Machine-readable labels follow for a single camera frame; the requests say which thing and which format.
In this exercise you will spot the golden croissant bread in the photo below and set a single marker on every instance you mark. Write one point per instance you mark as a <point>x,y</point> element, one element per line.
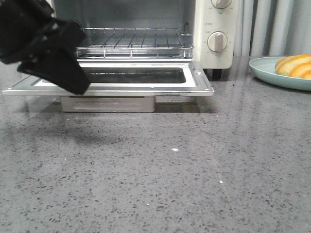
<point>298,66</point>

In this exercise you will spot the light green plate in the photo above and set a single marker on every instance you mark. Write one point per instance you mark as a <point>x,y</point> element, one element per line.
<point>264,69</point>

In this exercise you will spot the upper beige oven knob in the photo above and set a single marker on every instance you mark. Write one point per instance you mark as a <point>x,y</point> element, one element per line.
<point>221,4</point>

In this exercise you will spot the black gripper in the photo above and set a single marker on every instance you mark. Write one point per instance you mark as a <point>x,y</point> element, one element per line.
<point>28,28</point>

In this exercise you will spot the glass oven door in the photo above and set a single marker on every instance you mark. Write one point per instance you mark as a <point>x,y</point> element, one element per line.
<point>123,86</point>

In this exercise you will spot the beige oven knob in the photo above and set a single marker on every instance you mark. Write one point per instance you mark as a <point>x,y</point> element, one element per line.
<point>217,42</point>
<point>221,4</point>

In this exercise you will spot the lower beige oven knob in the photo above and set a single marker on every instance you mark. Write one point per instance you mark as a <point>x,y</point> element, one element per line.
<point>217,42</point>

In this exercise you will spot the metal wire oven rack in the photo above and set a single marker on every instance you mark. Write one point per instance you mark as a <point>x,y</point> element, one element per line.
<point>132,43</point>

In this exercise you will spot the white Toshiba toaster oven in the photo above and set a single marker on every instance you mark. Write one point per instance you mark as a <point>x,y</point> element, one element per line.
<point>196,17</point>

